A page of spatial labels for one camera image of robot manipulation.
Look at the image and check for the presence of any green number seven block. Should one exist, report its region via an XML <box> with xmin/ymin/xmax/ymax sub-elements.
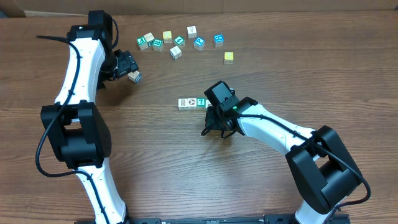
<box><xmin>197</xmin><ymin>98</ymin><xmax>206</xmax><ymax>110</ymax></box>

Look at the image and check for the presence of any white block dark round picture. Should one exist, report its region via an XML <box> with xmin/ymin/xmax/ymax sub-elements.
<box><xmin>187</xmin><ymin>98</ymin><xmax>197</xmax><ymax>110</ymax></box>

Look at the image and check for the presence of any white block owl picture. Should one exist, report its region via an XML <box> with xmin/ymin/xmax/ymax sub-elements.
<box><xmin>178</xmin><ymin>98</ymin><xmax>188</xmax><ymax>110</ymax></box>

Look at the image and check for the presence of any white block red picture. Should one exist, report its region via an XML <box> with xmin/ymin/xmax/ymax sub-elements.
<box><xmin>205</xmin><ymin>100</ymin><xmax>212</xmax><ymax>108</ymax></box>

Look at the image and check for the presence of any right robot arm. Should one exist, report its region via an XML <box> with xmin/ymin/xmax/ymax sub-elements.
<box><xmin>202</xmin><ymin>81</ymin><xmax>370</xmax><ymax>223</ymax></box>

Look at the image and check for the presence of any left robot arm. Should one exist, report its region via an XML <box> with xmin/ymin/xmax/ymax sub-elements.
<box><xmin>35</xmin><ymin>10</ymin><xmax>141</xmax><ymax>223</ymax></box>

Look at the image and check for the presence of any green wheelchair symbol block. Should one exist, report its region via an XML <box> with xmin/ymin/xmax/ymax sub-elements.
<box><xmin>136</xmin><ymin>36</ymin><xmax>149</xmax><ymax>50</ymax></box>

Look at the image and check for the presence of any plain white lettered block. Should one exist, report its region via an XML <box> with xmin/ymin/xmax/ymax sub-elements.
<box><xmin>144</xmin><ymin>32</ymin><xmax>155</xmax><ymax>46</ymax></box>

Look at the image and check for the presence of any green letter block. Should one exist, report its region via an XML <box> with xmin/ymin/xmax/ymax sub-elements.
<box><xmin>152</xmin><ymin>39</ymin><xmax>164</xmax><ymax>52</ymax></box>

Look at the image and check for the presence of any yellow top block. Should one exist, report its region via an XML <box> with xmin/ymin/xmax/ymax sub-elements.
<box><xmin>162</xmin><ymin>30</ymin><xmax>173</xmax><ymax>44</ymax></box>

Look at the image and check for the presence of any yellow block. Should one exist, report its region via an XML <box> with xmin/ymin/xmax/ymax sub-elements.
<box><xmin>224</xmin><ymin>52</ymin><xmax>234</xmax><ymax>64</ymax></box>
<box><xmin>162</xmin><ymin>30</ymin><xmax>173</xmax><ymax>44</ymax></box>

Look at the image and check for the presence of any white block blue side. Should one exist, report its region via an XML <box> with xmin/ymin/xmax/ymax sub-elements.
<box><xmin>170</xmin><ymin>45</ymin><xmax>182</xmax><ymax>60</ymax></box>

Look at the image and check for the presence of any green number four block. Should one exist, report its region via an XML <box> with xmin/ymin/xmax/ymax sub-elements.
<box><xmin>174</xmin><ymin>35</ymin><xmax>185</xmax><ymax>48</ymax></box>

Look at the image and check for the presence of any yellow block right side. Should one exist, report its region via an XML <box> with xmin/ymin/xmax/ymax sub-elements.
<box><xmin>224</xmin><ymin>52</ymin><xmax>234</xmax><ymax>64</ymax></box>

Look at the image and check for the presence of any white block top row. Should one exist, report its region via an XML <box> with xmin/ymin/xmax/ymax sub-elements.
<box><xmin>187</xmin><ymin>26</ymin><xmax>197</xmax><ymax>39</ymax></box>

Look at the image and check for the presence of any blue letter P block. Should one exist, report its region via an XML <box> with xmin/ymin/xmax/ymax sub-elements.
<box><xmin>193</xmin><ymin>37</ymin><xmax>205</xmax><ymax>51</ymax></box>

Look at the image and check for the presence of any blue picture block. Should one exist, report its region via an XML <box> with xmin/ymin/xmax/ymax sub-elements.
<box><xmin>213</xmin><ymin>34</ymin><xmax>224</xmax><ymax>47</ymax></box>

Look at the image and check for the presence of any cardboard backboard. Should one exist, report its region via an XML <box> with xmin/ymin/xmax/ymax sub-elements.
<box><xmin>1</xmin><ymin>0</ymin><xmax>397</xmax><ymax>17</ymax></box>

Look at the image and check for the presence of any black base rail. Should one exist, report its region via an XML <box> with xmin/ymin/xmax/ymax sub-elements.
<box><xmin>74</xmin><ymin>212</ymin><xmax>351</xmax><ymax>224</ymax></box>

